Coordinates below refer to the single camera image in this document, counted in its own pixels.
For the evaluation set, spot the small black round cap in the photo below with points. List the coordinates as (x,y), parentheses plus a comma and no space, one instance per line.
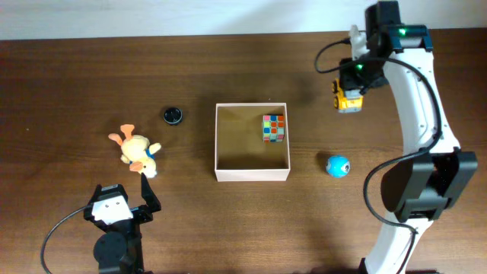
(173,116)

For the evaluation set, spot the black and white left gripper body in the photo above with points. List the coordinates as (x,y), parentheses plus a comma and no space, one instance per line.
(141,215)

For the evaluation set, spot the yellow and grey toy truck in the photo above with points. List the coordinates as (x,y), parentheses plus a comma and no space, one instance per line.
(349,101)

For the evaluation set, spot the pink open cardboard box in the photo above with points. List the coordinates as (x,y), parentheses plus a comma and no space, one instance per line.
(241,153)

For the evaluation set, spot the yellow plush duck toy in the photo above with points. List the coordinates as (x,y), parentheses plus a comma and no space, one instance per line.
(137,151)

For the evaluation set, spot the blue toy ball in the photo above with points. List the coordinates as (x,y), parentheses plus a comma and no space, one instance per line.
(337,166)

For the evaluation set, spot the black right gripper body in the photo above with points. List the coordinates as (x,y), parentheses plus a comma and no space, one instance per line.
(350,83)

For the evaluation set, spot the colourful puzzle cube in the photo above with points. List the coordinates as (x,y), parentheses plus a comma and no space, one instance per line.
(273,127)

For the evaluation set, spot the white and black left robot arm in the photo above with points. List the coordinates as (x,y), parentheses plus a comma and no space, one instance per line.
(119,249)

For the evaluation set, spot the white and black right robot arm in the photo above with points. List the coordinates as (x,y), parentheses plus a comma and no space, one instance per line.
(433,171)

